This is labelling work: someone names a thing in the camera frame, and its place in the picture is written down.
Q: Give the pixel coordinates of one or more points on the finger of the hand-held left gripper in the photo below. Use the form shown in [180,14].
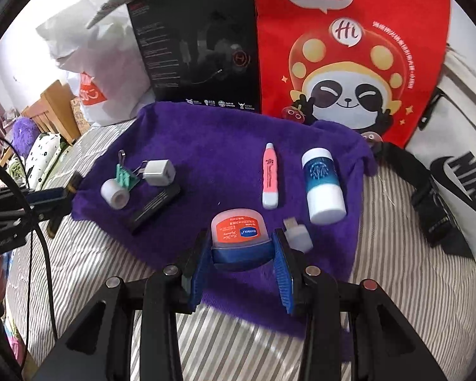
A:
[45,196]
[47,212]

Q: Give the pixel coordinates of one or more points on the wooden chair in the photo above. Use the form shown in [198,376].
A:
[55,111]

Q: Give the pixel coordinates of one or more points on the white pillow black spots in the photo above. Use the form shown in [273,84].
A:
[43,158]

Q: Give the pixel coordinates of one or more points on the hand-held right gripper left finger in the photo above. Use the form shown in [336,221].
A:
[192,276]

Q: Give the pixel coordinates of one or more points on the small white usb light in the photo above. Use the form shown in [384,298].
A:
[299,236]

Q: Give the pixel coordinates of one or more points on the pink tube with white cap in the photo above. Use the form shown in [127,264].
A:
[269,178]

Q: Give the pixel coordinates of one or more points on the pink balm tub blue lid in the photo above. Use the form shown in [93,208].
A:
[238,230]

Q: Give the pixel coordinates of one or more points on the purple plush toy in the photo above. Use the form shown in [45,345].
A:
[23,133]

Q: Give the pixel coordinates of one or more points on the clear tape roll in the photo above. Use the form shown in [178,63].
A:
[115,193]

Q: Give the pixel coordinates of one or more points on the green binder clip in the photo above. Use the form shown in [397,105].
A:
[127,174]

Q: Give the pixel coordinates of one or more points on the purple towel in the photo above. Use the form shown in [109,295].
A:
[222,158]

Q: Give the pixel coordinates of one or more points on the colourful printed cloth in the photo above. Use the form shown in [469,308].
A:
[12,341]

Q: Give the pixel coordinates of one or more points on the black headset box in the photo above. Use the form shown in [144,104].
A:
[198,47]

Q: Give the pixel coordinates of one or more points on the white bag black logo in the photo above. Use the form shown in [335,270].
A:
[456,158]

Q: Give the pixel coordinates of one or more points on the grey usb charger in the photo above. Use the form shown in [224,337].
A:
[159,172]

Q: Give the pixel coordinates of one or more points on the white bottle with blue label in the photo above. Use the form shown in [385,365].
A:
[323,186]

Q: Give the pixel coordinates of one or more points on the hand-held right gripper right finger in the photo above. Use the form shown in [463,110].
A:
[284,278]

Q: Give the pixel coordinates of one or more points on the red panda print bag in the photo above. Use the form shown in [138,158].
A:
[341,47]

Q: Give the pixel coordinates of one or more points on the black rectangular box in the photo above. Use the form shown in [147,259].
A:
[154,208]

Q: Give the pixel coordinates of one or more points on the brown patterned box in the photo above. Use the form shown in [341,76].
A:
[80,113]

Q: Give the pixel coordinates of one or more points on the white shopping bag red logo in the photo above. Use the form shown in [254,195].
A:
[99,71]

